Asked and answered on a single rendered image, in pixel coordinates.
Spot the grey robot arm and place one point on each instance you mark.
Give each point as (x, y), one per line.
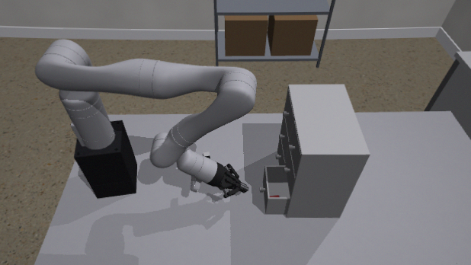
(235, 88)

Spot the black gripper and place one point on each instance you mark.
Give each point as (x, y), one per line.
(229, 181)

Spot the grey chest of drawers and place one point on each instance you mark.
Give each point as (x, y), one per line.
(333, 151)

